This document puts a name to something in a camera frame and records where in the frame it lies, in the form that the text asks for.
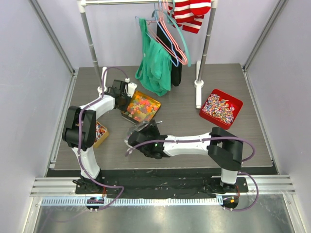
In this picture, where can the aluminium frame post left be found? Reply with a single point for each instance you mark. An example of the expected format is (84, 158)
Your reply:
(51, 34)

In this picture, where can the blue clothes hanger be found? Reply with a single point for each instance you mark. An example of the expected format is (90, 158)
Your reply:
(148, 31)

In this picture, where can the gold tin star candies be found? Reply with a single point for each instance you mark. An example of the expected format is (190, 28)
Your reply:
(141, 108)

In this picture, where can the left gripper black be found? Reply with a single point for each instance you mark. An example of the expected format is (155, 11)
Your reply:
(124, 108)

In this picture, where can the teal clothes hanger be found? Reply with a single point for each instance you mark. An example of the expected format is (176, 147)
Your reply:
(179, 36)

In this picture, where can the silver rack pole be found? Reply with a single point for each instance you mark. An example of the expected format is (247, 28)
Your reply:
(82, 10)
(201, 63)

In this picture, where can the green t-shirt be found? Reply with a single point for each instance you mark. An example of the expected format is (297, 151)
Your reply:
(154, 72)

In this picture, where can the red box swirl lollipops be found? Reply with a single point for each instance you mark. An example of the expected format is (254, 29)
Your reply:
(221, 109)

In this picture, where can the pink clothes hanger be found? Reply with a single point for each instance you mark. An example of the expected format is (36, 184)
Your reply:
(170, 43)

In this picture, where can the white rack foot right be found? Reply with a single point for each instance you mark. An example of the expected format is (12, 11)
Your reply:
(198, 84)

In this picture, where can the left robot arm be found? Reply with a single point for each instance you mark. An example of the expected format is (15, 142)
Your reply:
(79, 130)

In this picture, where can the gold tin lollipops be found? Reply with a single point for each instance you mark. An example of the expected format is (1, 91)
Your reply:
(101, 134)

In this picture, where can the red white striped shirt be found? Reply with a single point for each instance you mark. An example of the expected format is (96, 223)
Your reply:
(189, 14)

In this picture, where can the aluminium frame post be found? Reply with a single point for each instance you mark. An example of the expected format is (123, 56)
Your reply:
(264, 33)
(51, 34)

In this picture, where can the black hanging garment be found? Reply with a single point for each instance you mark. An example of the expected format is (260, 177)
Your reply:
(176, 72)

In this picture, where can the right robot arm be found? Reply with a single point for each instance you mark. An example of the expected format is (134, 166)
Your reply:
(217, 145)

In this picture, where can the aluminium frame post right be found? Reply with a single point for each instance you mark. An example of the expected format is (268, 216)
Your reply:
(264, 33)

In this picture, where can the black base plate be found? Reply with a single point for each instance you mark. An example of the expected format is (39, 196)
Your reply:
(206, 179)

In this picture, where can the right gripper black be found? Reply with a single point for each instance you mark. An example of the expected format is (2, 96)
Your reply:
(152, 127)

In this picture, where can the silver rack pole right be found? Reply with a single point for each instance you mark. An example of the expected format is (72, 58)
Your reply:
(201, 63)

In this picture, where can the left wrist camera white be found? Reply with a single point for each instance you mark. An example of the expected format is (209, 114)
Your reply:
(130, 87)

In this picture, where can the rack top bar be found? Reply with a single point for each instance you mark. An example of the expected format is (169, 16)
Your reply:
(145, 2)

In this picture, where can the white rack foot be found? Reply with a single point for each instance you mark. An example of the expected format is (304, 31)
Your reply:
(198, 84)
(102, 88)

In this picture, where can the silver rack pole left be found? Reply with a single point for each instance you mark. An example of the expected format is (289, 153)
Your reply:
(82, 10)

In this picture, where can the white rack foot left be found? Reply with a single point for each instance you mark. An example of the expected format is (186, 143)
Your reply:
(102, 88)

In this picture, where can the white slotted cable duct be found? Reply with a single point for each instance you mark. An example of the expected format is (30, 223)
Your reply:
(97, 201)

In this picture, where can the silver metal scoop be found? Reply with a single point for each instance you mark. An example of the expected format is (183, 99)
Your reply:
(141, 132)

